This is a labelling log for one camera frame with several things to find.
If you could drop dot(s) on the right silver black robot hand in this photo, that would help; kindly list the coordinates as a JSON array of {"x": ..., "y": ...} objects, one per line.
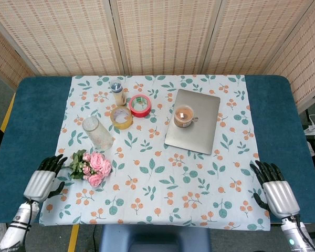
[{"x": 278, "y": 195}]

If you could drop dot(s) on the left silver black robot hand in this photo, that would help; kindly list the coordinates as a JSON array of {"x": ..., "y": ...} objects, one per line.
[{"x": 39, "y": 182}]

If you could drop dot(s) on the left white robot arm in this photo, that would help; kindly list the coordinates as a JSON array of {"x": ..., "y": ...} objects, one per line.
[{"x": 15, "y": 225}]

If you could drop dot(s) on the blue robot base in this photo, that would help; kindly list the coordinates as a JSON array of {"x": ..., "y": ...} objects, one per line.
[{"x": 155, "y": 237}]

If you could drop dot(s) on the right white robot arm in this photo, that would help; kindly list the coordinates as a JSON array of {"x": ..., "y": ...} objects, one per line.
[{"x": 295, "y": 235}]

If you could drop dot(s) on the clear glass cup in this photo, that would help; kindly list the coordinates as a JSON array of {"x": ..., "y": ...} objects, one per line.
[{"x": 97, "y": 134}]

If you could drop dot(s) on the blue table cover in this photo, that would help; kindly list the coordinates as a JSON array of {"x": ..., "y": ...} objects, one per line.
[{"x": 23, "y": 147}]

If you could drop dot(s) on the pink artificial flower bouquet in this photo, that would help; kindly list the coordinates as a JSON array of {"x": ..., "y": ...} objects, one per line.
[{"x": 90, "y": 168}]

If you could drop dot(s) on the yellow clear tape roll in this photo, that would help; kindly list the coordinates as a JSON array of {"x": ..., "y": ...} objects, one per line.
[{"x": 121, "y": 117}]

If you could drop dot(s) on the silver closed laptop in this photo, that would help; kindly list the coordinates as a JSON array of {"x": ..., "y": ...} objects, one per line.
[{"x": 193, "y": 122}]

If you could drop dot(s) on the beige bottle with blue cap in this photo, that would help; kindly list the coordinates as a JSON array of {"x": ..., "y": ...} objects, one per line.
[{"x": 118, "y": 93}]

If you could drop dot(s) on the floral patterned tablecloth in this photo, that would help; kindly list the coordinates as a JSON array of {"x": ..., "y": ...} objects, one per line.
[{"x": 160, "y": 168}]

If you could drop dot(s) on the glass mug with brown drink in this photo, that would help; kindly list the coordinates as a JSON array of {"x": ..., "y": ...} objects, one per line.
[{"x": 184, "y": 116}]

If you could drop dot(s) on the red tape roll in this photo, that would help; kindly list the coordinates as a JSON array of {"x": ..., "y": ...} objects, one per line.
[{"x": 139, "y": 105}]

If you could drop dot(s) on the woven bamboo folding screen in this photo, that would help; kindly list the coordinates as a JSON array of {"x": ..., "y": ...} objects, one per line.
[{"x": 157, "y": 34}]

